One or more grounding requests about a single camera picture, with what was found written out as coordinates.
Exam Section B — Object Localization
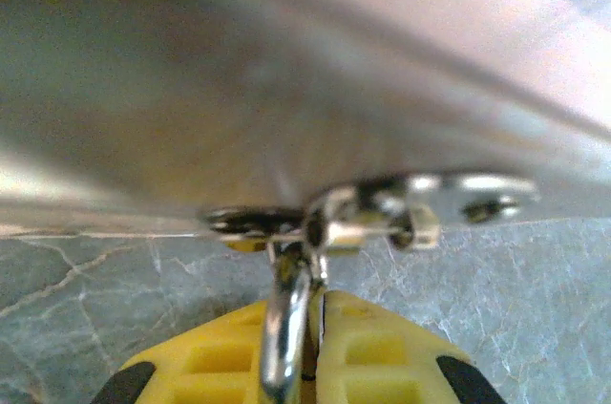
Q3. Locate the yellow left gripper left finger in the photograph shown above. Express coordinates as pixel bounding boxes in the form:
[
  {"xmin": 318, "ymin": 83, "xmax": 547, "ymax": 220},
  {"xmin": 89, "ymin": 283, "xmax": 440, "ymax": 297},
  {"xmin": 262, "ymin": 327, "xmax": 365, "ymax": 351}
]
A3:
[{"xmin": 97, "ymin": 299, "xmax": 269, "ymax": 404}]

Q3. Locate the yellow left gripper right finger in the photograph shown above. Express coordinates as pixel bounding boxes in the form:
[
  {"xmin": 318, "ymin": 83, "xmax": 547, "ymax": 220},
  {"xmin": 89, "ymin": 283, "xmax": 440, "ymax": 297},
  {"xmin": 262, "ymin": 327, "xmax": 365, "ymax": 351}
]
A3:
[{"xmin": 312, "ymin": 289, "xmax": 508, "ymax": 404}]

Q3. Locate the silver metal box hasp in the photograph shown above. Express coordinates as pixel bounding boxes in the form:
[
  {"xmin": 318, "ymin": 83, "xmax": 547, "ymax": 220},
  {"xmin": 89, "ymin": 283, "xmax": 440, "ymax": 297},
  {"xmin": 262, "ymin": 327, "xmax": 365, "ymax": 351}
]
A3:
[{"xmin": 200, "ymin": 172, "xmax": 540, "ymax": 257}]

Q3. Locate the pink printed tin box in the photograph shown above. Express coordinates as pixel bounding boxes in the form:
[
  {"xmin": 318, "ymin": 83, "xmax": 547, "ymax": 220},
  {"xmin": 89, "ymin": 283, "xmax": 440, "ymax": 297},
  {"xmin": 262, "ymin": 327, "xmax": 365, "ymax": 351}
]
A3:
[{"xmin": 0, "ymin": 0, "xmax": 611, "ymax": 239}]

